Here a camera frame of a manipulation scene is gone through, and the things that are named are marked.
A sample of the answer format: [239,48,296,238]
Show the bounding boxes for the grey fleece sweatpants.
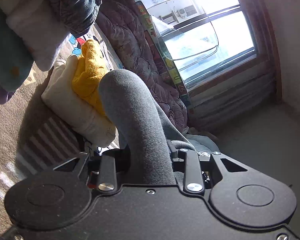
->
[98,69,194,185]

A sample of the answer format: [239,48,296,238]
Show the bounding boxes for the Mickey Mouse plush blanket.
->
[0,22,126,235]

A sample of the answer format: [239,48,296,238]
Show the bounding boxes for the cream folded sweater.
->
[41,55,116,147]

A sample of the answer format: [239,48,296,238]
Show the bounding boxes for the yellow folded sweater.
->
[71,40,108,116]

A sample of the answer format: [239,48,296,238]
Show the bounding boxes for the colourful alphabet play mat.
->
[135,1,194,115]

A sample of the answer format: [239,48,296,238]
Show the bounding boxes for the teal folded garment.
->
[0,9,34,92]

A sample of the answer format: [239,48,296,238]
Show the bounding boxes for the window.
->
[124,0,282,103]

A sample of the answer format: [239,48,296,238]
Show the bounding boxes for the purple crumpled quilt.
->
[96,0,187,132]

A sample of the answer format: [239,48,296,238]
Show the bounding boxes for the blue denim folded garment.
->
[49,0,102,38]

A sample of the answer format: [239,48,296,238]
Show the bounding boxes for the white patterned folded garment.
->
[0,0,69,72]

